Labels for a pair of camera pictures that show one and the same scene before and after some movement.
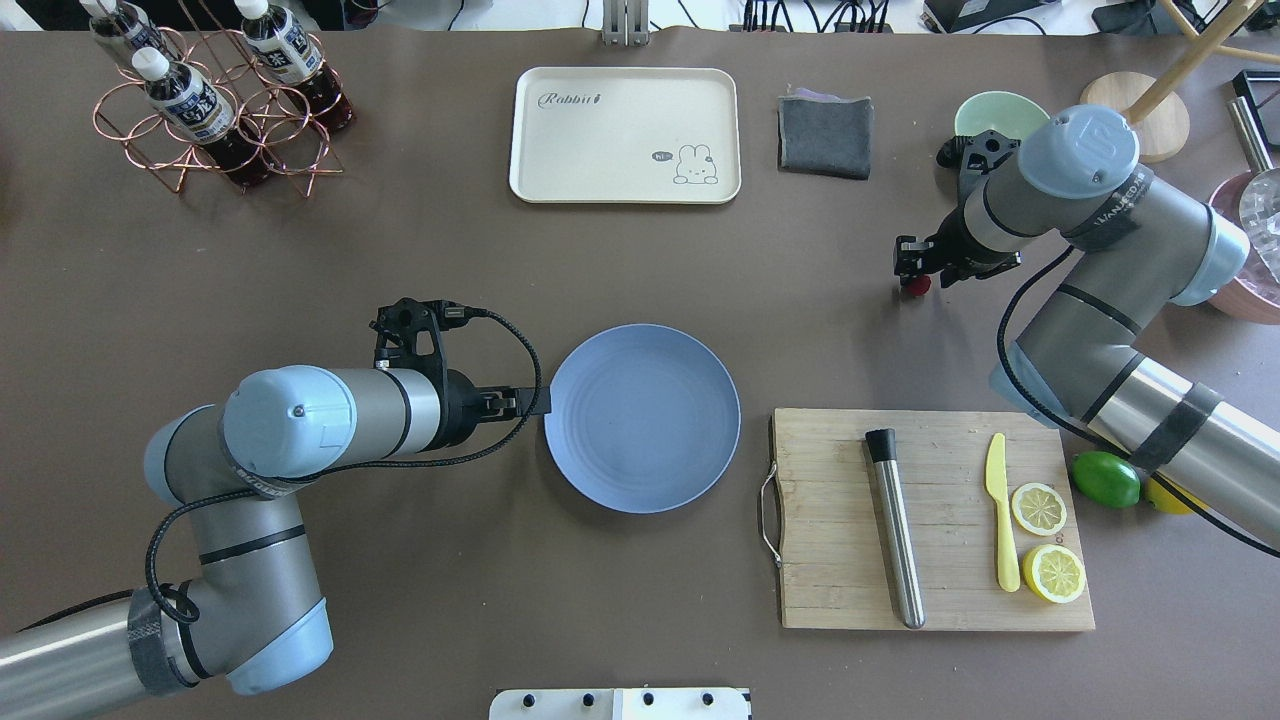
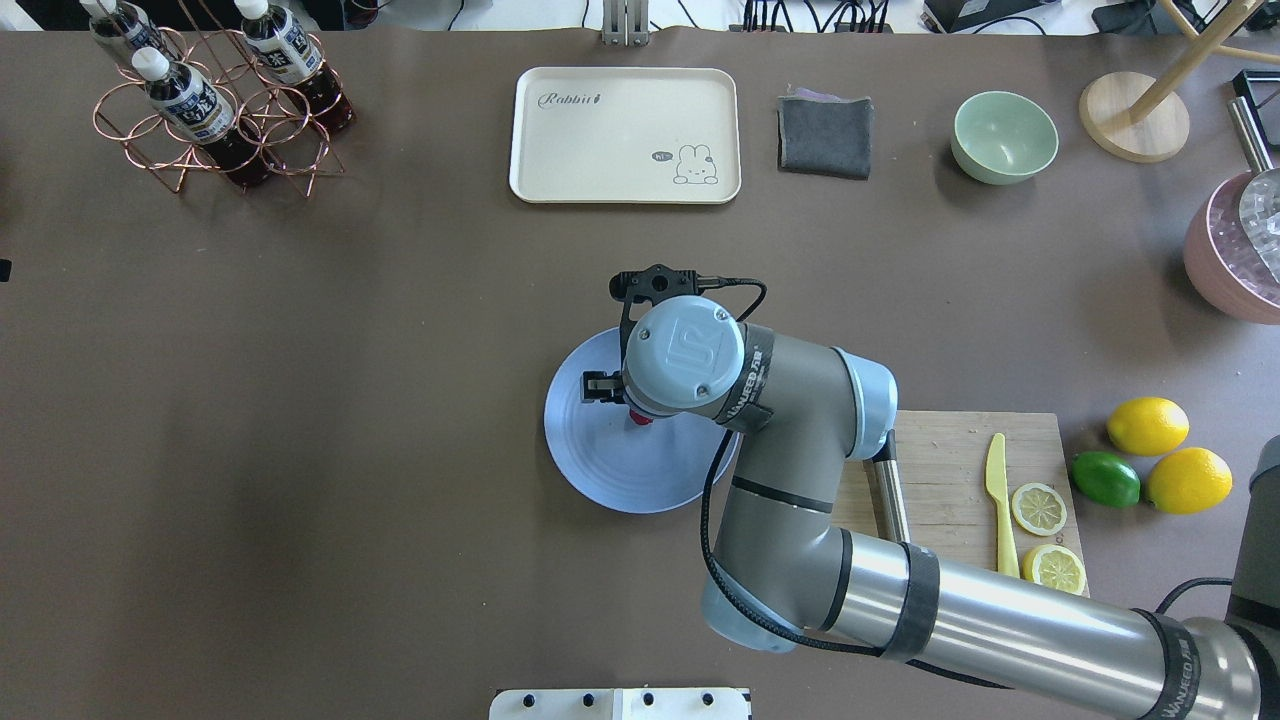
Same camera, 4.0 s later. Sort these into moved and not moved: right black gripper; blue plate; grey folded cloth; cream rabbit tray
Moved: right black gripper
Not moved: blue plate; grey folded cloth; cream rabbit tray
